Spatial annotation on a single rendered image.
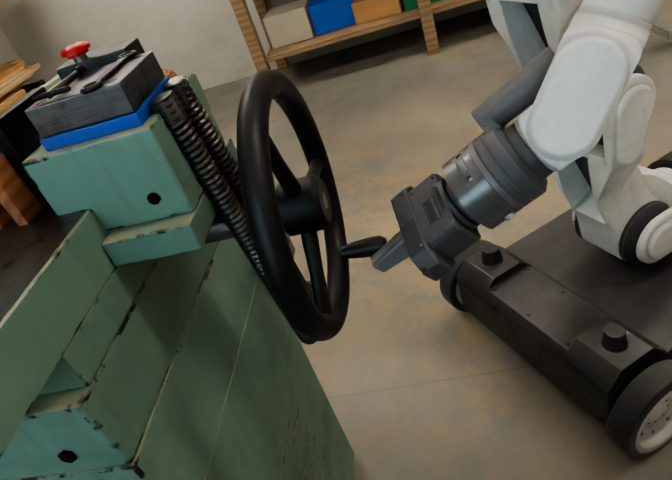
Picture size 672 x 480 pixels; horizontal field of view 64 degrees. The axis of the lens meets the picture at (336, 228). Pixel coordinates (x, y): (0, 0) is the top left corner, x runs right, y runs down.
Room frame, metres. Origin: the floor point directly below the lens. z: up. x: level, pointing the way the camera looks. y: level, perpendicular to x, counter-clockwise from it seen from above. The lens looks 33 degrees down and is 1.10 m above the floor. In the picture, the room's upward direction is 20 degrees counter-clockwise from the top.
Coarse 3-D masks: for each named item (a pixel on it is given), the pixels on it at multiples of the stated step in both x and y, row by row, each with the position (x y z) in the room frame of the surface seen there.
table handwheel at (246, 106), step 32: (256, 96) 0.47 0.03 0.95; (288, 96) 0.57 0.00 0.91; (256, 128) 0.43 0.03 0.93; (256, 160) 0.41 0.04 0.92; (320, 160) 0.61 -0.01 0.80; (256, 192) 0.39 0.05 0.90; (288, 192) 0.48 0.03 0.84; (320, 192) 0.49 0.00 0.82; (224, 224) 0.51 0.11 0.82; (256, 224) 0.38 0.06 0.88; (288, 224) 0.48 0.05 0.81; (320, 224) 0.47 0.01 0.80; (288, 256) 0.37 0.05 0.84; (320, 256) 0.46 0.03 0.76; (288, 288) 0.36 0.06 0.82; (320, 288) 0.44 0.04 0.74; (320, 320) 0.38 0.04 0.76
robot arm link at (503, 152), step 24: (528, 72) 0.48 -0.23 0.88; (504, 96) 0.48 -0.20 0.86; (528, 96) 0.47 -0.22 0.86; (480, 120) 0.48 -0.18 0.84; (504, 120) 0.48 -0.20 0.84; (480, 144) 0.47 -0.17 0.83; (504, 144) 0.45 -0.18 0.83; (528, 144) 0.44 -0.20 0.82; (504, 168) 0.43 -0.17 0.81; (528, 168) 0.43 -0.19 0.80; (552, 168) 0.42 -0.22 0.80; (528, 192) 0.42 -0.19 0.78
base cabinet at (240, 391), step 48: (240, 288) 0.65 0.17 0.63; (192, 336) 0.50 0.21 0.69; (240, 336) 0.59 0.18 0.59; (288, 336) 0.72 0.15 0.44; (192, 384) 0.45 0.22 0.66; (240, 384) 0.53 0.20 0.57; (288, 384) 0.64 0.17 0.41; (144, 432) 0.37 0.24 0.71; (192, 432) 0.41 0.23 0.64; (240, 432) 0.47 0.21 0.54; (288, 432) 0.56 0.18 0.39; (336, 432) 0.72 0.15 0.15
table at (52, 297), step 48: (0, 240) 0.48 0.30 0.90; (48, 240) 0.44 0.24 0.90; (96, 240) 0.46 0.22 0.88; (144, 240) 0.45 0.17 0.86; (192, 240) 0.44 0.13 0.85; (0, 288) 0.39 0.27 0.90; (48, 288) 0.38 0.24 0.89; (96, 288) 0.42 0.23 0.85; (0, 336) 0.32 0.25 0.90; (48, 336) 0.35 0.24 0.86; (0, 384) 0.30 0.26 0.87; (0, 432) 0.28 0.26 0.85
